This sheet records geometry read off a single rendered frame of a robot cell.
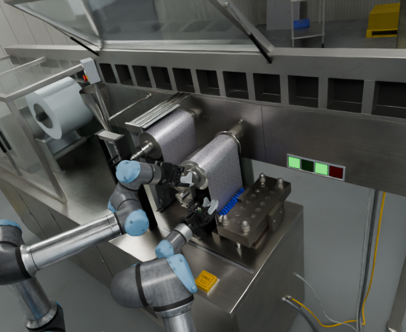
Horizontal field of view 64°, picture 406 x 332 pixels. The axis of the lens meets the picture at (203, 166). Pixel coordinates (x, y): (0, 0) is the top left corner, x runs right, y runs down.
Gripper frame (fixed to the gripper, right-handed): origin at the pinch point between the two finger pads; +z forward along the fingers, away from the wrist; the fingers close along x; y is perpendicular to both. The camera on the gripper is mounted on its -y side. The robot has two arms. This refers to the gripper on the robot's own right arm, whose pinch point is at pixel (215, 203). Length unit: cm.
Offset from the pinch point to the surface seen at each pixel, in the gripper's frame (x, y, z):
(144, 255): 24.7, -19.0, -29.1
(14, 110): 102, 43, -25
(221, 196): -0.3, 0.8, 4.3
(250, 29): -14, 68, 20
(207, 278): -10.9, -16.6, -25.2
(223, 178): -0.2, 8.4, 8.4
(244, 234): -17.8, -6.0, -5.4
